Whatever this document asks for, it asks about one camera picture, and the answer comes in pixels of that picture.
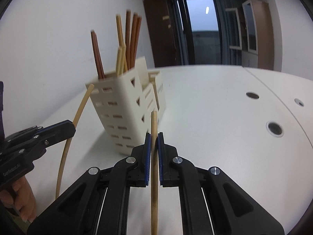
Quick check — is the light bamboo chopstick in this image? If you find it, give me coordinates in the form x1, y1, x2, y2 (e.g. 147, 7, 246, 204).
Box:
116, 46, 122, 77
55, 84, 94, 199
151, 111, 159, 235
119, 44, 126, 75
116, 14, 127, 71

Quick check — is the person's left hand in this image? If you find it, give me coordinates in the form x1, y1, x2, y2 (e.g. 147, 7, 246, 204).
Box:
1, 176, 37, 223

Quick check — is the cream plastic utensil holder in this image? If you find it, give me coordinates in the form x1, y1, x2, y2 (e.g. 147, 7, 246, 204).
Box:
90, 57, 165, 155

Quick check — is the brown glass-door cabinet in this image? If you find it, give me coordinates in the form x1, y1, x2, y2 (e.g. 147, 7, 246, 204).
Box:
241, 0, 274, 70

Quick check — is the dark wooden cabinet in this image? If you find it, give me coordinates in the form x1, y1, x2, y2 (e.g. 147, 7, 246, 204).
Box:
143, 0, 181, 67

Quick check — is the glass balcony door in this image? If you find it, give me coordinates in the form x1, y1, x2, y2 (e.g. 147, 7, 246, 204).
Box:
175, 0, 222, 65

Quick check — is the dark blue curtain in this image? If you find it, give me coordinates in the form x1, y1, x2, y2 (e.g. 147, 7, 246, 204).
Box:
214, 0, 245, 65

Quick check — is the table cable grommet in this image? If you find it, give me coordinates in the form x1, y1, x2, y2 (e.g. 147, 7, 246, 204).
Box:
246, 92, 259, 99
266, 121, 284, 138
294, 98, 305, 107

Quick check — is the open white window frame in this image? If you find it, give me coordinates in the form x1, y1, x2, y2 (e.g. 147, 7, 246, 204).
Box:
225, 8, 242, 50

